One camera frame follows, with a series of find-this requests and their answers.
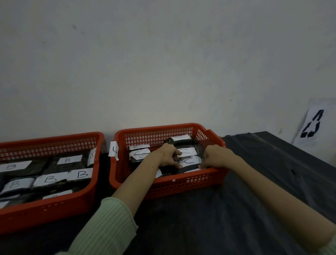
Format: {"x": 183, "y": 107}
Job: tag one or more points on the black packet with white label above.
{"x": 190, "y": 160}

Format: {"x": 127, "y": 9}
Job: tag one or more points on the light green ribbed sweater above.
{"x": 102, "y": 231}

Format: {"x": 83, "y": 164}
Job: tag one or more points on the person's left forearm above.
{"x": 136, "y": 184}

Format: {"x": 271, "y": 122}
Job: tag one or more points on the pile of black labelled packets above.
{"x": 140, "y": 153}
{"x": 49, "y": 179}

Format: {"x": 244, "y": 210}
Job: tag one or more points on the person's left hand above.
{"x": 166, "y": 155}

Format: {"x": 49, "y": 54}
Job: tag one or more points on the person's left thumb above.
{"x": 178, "y": 152}

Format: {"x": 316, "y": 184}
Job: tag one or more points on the black plastic table cover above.
{"x": 210, "y": 223}

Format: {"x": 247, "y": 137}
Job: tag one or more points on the white sign with black arrows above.
{"x": 313, "y": 123}

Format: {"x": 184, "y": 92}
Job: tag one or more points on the person's right hand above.
{"x": 219, "y": 157}

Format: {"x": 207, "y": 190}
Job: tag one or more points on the person's right forearm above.
{"x": 275, "y": 194}

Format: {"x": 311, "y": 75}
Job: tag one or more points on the white paper tag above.
{"x": 113, "y": 150}

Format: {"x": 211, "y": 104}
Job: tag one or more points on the person's right thumb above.
{"x": 207, "y": 153}

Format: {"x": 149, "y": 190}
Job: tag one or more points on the red plastic basket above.
{"x": 52, "y": 207}
{"x": 183, "y": 184}

